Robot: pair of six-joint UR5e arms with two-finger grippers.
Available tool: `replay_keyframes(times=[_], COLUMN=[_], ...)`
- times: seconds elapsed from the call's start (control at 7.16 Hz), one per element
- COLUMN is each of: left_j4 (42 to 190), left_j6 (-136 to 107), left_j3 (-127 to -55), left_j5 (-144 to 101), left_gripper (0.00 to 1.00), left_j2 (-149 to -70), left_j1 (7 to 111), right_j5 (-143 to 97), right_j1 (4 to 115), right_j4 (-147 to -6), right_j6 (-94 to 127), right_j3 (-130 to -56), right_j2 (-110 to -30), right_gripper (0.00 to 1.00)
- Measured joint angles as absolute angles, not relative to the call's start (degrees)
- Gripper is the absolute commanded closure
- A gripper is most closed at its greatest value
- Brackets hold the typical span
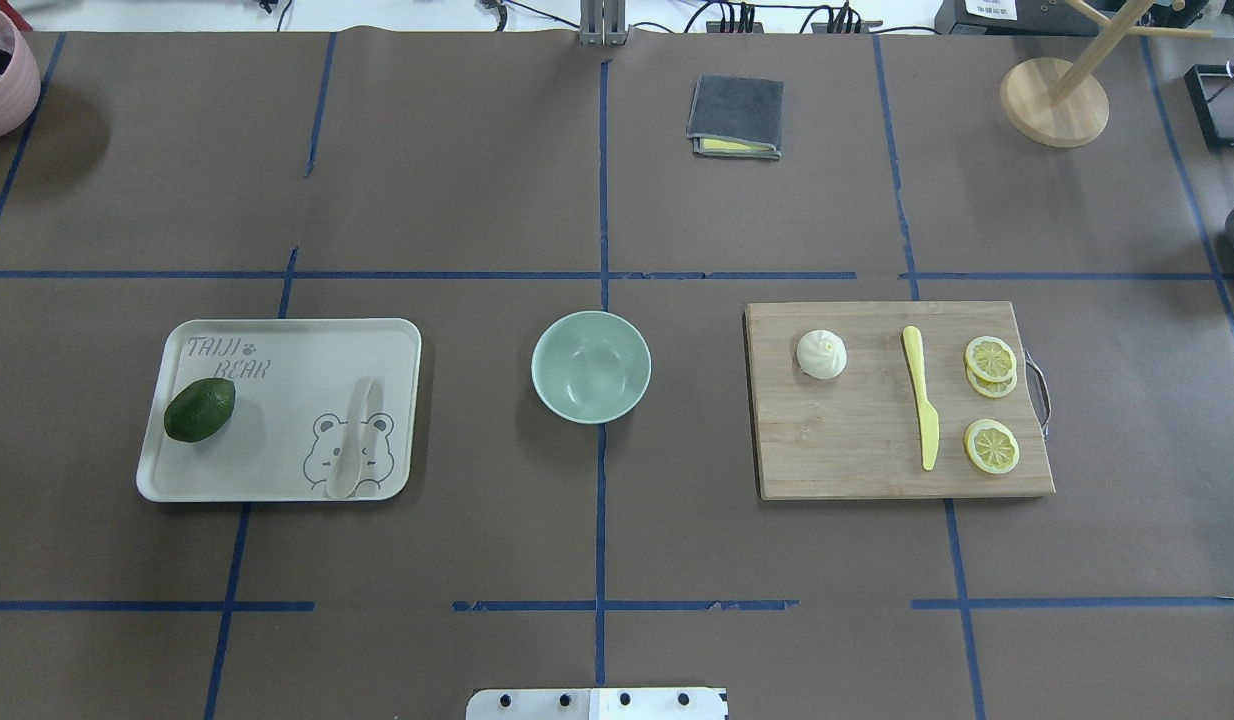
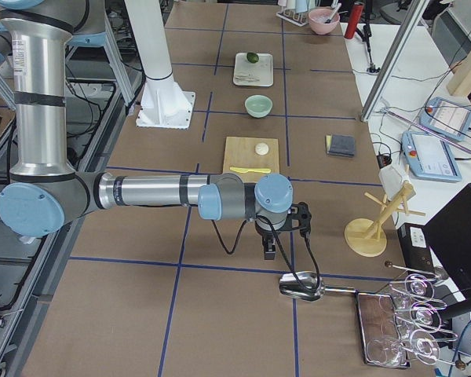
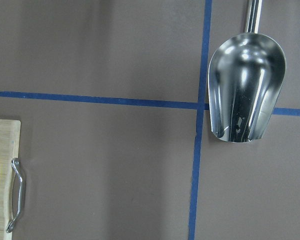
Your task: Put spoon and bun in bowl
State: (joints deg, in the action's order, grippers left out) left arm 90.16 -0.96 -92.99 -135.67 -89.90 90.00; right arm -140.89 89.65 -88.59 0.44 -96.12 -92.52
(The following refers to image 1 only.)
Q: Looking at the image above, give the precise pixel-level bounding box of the black tray with glasses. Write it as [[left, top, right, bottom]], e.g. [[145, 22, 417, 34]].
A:
[[1183, 64, 1234, 149]]

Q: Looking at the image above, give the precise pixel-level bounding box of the grey folded cloth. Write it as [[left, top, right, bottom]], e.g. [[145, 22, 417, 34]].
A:
[[686, 74, 785, 161]]

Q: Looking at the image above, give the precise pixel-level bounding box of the lemon slice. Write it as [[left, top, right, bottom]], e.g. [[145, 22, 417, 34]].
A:
[[964, 333, 1018, 398], [963, 417, 1021, 475]]

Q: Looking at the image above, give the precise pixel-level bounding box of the upper lemon slice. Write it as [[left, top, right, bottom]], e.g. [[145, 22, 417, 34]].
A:
[[964, 333, 1018, 398]]

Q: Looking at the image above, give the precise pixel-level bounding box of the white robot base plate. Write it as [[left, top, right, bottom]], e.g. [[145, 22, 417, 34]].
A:
[[465, 685, 731, 719]]

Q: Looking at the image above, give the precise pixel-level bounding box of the green avocado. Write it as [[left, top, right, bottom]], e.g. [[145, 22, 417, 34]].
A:
[[163, 377, 236, 443]]

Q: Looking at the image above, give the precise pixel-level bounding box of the yellow plastic knife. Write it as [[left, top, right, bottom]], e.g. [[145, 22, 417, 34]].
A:
[[901, 325, 942, 471]]

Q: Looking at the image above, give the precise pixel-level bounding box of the pink bowl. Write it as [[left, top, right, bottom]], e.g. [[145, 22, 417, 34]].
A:
[[0, 9, 41, 137]]

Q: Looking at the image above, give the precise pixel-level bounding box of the light green bowl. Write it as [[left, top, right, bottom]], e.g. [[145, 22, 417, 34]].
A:
[[531, 310, 652, 425]]

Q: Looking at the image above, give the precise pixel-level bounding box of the wooden mug tree stand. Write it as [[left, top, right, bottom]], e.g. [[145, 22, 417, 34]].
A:
[[998, 1, 1213, 149]]

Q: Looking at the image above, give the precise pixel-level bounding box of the lower lemon slice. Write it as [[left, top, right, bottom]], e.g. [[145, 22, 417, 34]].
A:
[[963, 417, 1021, 475]]

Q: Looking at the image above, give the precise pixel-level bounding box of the wooden cutting board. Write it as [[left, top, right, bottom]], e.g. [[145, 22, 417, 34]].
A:
[[745, 301, 1055, 500]]

